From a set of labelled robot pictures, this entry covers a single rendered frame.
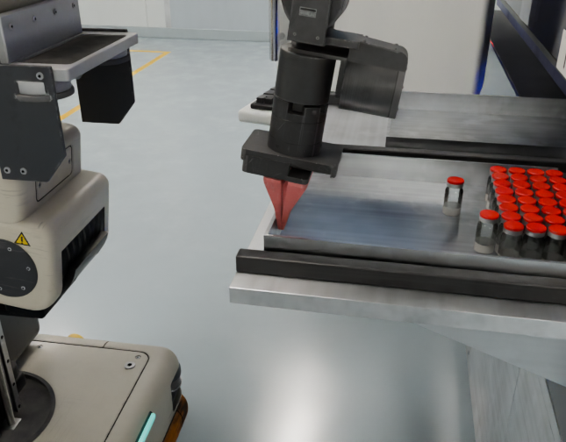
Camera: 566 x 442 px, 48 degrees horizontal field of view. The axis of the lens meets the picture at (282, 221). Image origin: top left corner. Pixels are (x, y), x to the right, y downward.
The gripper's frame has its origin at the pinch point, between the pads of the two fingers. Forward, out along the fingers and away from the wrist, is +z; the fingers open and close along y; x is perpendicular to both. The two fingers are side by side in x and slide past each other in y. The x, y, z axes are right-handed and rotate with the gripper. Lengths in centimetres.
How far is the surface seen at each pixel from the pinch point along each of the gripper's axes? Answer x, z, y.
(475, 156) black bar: 26.3, -2.7, 23.2
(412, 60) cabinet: 88, -1, 14
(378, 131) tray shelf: 40.5, 1.2, 9.2
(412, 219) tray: 7.8, 0.3, 15.0
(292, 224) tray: 3.9, 2.2, 0.8
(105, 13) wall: 544, 105, -270
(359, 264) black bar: -7.1, -0.7, 9.3
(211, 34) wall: 543, 107, -160
